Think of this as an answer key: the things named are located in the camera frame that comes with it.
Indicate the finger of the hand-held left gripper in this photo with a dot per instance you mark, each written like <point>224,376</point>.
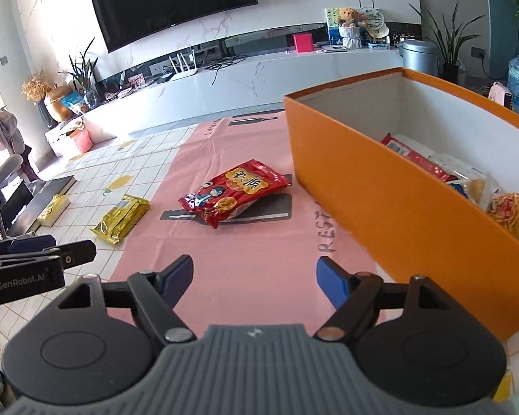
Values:
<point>28,244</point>
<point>75,253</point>

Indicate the pink box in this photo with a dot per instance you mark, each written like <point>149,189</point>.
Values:
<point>302,42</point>

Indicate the white router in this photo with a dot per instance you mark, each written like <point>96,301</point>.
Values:
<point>184,71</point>

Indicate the red crisp snack packet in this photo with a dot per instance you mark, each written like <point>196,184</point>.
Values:
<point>235,190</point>

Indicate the black notebook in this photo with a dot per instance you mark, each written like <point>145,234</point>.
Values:
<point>39,199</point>

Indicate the white red noodle snack packet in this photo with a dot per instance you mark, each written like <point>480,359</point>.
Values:
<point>512,216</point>

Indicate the dried flower bunch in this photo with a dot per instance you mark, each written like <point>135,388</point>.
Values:
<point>36,86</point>

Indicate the orange storage box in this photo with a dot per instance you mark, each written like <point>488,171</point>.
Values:
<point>393,224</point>

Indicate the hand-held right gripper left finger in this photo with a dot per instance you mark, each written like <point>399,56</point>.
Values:
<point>179,274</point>

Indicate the tall leafy potted plant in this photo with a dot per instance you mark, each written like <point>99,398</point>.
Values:
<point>450,47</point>

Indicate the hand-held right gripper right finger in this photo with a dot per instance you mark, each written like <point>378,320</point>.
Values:
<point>331,279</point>

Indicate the teddy bear bouquet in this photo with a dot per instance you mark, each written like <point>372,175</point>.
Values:
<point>350,26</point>

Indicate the long red snack packet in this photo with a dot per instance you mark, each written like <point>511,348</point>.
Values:
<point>415,158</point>

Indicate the black television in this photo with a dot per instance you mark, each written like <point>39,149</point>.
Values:
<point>168,0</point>

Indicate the yellow snack packet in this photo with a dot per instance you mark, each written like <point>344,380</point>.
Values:
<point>121,218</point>

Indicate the grey chair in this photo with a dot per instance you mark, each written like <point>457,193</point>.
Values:
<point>8,170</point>

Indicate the white media cabinet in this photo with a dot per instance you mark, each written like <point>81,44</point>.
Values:
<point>242,80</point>

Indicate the silver trash can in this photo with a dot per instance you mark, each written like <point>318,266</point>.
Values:
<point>420,56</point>

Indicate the pink place mat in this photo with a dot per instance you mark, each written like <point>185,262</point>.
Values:
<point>242,246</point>

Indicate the clear white snack packet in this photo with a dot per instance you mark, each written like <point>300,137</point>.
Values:
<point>467,181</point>

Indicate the small pink heater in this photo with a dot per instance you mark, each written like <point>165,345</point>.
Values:
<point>499,95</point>

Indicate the gold round vase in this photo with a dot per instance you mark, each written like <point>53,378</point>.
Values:
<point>59,103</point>

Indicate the round paper fan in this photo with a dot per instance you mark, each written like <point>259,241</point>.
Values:
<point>374,21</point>

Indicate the small grassy potted plant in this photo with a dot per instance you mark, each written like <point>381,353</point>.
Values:
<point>84,78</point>

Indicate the pink bag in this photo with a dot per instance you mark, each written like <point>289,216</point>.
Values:
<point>78,140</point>

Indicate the picture book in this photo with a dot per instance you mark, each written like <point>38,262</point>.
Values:
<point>331,26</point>

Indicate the small picture frame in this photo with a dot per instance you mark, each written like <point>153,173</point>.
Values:
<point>136,81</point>

